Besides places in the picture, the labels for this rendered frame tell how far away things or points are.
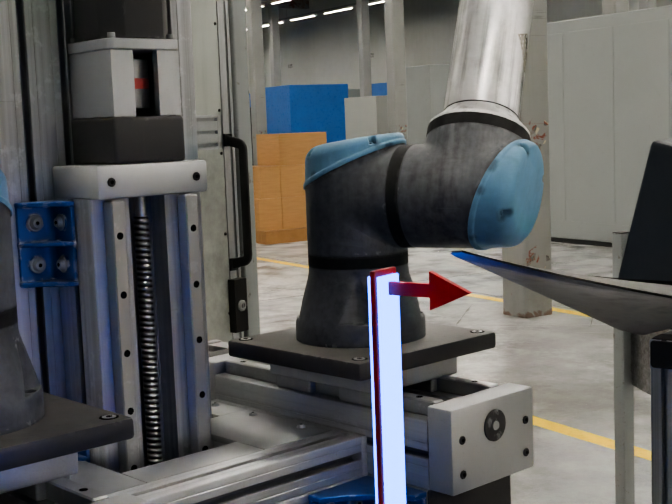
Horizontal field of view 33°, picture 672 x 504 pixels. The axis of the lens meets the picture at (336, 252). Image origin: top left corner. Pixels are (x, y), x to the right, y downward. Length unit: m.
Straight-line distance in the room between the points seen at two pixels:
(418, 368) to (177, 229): 0.31
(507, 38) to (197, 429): 0.55
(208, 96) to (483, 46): 1.49
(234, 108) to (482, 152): 1.62
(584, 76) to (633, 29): 0.77
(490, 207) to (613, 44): 10.20
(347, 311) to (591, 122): 10.36
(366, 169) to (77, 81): 0.32
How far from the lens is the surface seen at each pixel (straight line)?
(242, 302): 2.77
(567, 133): 11.84
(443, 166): 1.22
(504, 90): 1.28
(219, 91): 2.75
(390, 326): 0.72
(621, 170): 11.30
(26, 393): 1.02
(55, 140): 1.23
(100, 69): 1.19
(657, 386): 1.21
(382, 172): 1.25
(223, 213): 2.75
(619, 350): 3.21
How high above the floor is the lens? 1.28
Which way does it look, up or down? 6 degrees down
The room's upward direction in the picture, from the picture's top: 2 degrees counter-clockwise
